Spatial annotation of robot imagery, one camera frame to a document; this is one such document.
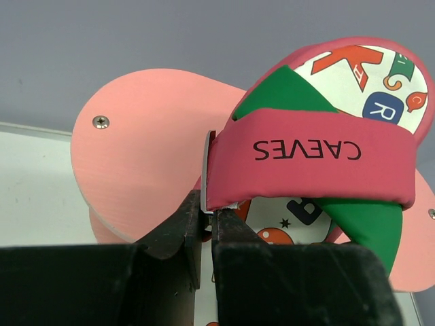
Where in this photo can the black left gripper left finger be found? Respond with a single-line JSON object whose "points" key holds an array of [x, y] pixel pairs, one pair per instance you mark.
{"points": [[148, 282]]}

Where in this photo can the red flip-flop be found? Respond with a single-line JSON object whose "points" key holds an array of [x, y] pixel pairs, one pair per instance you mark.
{"points": [[333, 129]]}

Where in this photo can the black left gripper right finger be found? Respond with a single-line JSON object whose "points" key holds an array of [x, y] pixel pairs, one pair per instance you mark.
{"points": [[258, 283]]}

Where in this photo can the pink three-tier shoe shelf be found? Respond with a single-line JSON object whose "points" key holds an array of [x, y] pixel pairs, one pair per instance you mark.
{"points": [[136, 172]]}

